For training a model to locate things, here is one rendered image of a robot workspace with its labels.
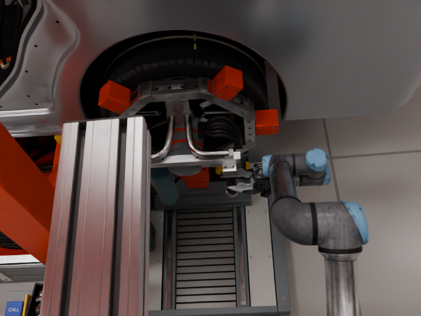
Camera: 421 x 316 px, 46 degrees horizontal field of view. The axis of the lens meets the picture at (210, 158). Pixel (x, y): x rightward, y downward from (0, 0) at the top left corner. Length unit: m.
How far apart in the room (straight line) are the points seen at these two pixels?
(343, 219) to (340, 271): 0.14
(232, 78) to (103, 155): 1.18
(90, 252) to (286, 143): 2.44
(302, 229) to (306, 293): 1.25
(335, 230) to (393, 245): 1.38
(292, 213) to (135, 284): 0.91
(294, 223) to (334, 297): 0.22
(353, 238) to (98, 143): 0.93
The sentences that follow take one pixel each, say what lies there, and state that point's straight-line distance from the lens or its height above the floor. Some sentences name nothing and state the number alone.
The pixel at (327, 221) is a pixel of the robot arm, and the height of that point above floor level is 1.24.
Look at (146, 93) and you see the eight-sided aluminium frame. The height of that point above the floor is 1.12.
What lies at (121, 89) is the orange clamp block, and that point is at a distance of 1.79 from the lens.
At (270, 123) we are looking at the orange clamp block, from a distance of 1.88.
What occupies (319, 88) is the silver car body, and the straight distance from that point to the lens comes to 1.90.
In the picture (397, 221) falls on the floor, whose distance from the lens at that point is 2.75.
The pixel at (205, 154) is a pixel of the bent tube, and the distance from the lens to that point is 1.68.
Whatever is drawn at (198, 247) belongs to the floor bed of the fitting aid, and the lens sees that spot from 2.56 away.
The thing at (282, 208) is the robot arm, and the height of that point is 1.21.
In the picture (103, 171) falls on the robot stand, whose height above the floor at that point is 2.03.
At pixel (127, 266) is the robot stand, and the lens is 0.47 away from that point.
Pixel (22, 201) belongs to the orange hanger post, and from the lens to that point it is 1.55.
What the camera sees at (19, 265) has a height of 0.38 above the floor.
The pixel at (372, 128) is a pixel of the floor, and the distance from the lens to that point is 2.99.
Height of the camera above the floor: 2.47
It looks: 60 degrees down
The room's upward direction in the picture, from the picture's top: 10 degrees counter-clockwise
